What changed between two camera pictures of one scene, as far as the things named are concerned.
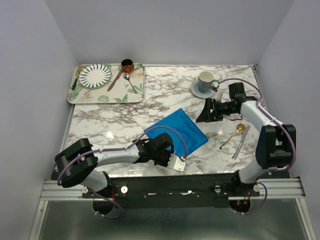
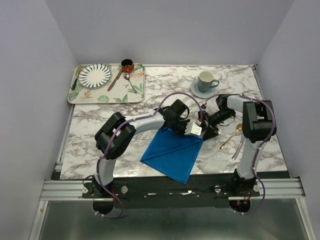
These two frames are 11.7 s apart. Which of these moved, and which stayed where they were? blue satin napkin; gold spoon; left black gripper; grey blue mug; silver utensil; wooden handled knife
Moved: blue satin napkin; left black gripper
Stayed: wooden handled knife; gold spoon; grey blue mug; silver utensil
